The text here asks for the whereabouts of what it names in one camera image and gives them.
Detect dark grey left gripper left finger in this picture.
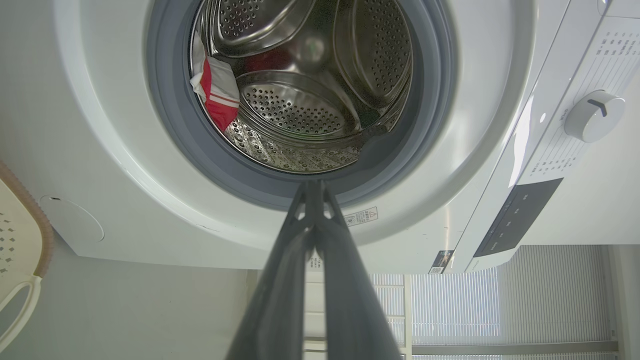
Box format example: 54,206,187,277
226,181,317,360

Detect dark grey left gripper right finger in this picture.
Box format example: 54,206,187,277
316,181,403,360

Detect red and white garment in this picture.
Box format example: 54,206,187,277
190,32,242,133

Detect stainless steel washing machine drum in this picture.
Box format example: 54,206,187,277
189,0,414,174

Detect cream plastic laundry basket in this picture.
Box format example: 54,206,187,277
0,162,55,353

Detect grey warning sticker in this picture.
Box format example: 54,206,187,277
344,207,379,227

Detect black QR code label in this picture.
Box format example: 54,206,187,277
428,250,455,275

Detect black touch control panel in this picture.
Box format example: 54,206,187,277
473,178,564,258

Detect white window blinds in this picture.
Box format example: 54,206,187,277
370,245,618,360

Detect grey rubber door gasket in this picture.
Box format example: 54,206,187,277
145,0,457,211

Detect round drain filter cover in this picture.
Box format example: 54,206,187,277
40,195,105,244

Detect white front-load washing machine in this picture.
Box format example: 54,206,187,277
0,0,640,275

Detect white program dial knob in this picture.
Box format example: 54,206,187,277
565,90,627,144

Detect grey window sill rail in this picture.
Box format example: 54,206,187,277
412,341,619,356

